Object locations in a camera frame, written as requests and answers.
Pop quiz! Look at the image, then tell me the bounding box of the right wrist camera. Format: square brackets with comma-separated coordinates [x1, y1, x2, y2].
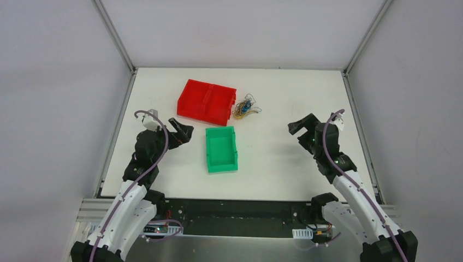
[330, 112, 345, 132]

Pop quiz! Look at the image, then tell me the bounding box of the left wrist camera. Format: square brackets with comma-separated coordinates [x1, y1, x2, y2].
[141, 109, 159, 131]

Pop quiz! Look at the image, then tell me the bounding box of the red plastic bin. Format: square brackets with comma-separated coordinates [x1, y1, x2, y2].
[177, 79, 236, 126]

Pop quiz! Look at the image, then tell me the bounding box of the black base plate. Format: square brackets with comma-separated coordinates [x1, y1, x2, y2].
[144, 199, 336, 242]

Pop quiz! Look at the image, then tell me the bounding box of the green plastic bin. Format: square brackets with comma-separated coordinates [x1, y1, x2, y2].
[205, 126, 238, 173]

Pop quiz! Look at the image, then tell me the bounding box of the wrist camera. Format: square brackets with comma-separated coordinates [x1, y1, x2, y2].
[141, 109, 159, 131]
[330, 112, 345, 132]

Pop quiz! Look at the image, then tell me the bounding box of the coloured wire bundle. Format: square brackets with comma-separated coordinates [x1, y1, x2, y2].
[231, 94, 263, 121]

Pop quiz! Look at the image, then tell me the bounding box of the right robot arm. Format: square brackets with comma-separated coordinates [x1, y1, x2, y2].
[288, 109, 418, 261]

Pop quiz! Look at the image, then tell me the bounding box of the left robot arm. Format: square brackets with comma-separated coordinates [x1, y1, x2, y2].
[70, 117, 194, 261]

